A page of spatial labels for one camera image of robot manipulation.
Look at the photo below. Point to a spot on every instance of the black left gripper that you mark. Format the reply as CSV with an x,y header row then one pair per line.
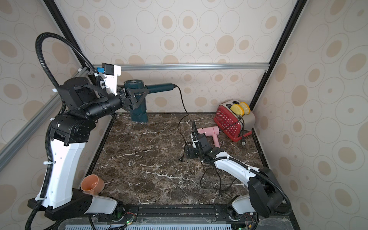
x,y
130,101

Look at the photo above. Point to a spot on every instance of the red polka dot toaster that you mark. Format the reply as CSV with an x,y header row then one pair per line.
x,y
235,127

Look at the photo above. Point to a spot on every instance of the yellow toast slice front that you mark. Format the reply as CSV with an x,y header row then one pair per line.
x,y
237,109

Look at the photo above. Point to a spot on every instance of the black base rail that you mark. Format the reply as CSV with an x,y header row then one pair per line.
x,y
175,217

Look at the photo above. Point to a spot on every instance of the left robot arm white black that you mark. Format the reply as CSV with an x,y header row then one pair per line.
x,y
65,140

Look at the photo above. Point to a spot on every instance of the pink hair dryer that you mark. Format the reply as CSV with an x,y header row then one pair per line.
x,y
211,132

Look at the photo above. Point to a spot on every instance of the dark green hair dryer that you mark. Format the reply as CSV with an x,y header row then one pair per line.
x,y
140,114

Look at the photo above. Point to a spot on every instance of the black right corner post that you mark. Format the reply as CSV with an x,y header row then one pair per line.
x,y
292,21

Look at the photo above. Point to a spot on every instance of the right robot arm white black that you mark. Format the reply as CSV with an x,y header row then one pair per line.
x,y
265,195

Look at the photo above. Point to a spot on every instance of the black corner frame post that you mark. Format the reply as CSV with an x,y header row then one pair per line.
x,y
66,31

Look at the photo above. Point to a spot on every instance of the yellow toast slice back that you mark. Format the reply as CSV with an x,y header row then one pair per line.
x,y
245,108

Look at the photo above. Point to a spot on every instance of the silver aluminium rail left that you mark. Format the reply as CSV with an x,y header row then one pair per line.
x,y
21,138

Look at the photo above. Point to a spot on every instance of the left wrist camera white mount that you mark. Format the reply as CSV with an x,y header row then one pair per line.
x,y
109,74

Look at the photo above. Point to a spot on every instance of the yellow toast slice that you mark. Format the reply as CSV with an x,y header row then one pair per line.
x,y
237,109
245,108

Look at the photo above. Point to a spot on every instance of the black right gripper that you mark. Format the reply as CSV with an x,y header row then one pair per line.
x,y
197,141

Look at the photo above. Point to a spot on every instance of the orange ceramic mug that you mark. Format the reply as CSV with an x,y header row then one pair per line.
x,y
92,184

